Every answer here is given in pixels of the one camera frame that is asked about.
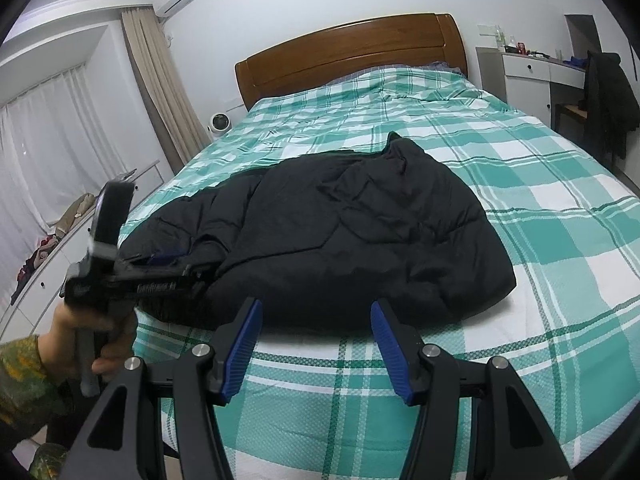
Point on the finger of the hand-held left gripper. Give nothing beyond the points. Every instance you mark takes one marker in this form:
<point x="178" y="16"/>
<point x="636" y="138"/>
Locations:
<point x="160" y="271"/>
<point x="165" y="291"/>

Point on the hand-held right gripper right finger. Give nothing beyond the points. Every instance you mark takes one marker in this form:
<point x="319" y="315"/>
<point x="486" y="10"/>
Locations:
<point x="392" y="355"/>

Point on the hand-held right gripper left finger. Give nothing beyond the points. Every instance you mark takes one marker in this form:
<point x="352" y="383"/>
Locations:
<point x="245" y="345"/>

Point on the black padded jacket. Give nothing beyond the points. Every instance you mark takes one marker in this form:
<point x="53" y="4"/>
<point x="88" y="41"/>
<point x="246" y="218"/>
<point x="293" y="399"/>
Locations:
<point x="350" y="240"/>

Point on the person's left forearm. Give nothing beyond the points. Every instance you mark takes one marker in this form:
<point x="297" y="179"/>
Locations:
<point x="25" y="385"/>

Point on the red and dark clothes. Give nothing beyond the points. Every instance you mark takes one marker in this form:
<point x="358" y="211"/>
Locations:
<point x="32" y="265"/>

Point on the person's left hand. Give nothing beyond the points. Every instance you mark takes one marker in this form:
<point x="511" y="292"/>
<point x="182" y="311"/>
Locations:
<point x="62" y="340"/>

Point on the beige garment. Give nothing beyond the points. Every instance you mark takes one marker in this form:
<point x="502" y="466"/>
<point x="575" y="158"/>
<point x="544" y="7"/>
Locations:
<point x="75" y="212"/>

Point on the white low cabinet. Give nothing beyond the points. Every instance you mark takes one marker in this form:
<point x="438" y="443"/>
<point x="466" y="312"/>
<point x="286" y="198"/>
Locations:
<point x="50" y="270"/>

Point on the white sheer curtain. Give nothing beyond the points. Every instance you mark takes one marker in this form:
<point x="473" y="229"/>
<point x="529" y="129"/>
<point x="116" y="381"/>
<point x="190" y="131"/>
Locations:
<point x="50" y="150"/>

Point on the beige curtain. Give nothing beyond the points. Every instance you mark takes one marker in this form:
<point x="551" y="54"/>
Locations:
<point x="155" y="85"/>

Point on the small white fan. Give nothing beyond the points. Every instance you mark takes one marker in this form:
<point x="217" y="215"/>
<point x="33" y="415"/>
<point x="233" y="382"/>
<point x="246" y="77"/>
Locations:
<point x="218" y="122"/>

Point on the bed with green plaid sheet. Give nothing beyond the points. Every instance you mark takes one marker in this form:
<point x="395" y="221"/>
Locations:
<point x="525" y="260"/>

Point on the person's camouflage clothing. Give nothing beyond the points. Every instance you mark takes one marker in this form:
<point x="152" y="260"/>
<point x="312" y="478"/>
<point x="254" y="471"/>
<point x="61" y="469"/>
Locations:
<point x="47" y="462"/>

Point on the wooden headboard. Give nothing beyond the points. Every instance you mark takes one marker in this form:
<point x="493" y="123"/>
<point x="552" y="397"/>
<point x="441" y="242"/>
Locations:
<point x="350" y="50"/>

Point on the wooden chair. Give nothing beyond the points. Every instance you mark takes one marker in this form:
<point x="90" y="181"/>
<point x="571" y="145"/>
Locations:
<point x="570" y="108"/>

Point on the white desk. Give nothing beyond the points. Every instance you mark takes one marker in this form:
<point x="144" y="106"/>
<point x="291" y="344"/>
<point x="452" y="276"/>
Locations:
<point x="525" y="67"/>

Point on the black coat on chair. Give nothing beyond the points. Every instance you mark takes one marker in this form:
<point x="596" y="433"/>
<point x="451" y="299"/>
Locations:
<point x="607" y="105"/>

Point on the blue item on desk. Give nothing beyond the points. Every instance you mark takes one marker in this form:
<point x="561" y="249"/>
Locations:
<point x="577" y="62"/>

